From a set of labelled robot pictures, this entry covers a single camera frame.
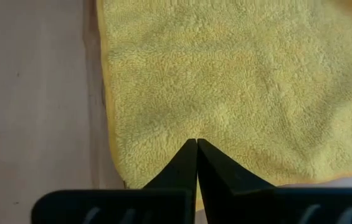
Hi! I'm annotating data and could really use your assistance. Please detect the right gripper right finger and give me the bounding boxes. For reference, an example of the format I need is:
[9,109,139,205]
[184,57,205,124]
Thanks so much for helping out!
[196,138,352,224]

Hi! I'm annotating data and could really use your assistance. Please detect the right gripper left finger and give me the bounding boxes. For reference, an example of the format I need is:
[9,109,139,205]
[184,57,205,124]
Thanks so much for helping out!
[31,138,198,224]

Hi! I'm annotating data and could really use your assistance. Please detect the yellow microfiber towel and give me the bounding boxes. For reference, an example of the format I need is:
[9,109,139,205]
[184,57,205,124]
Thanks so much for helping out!
[96,0,352,212]

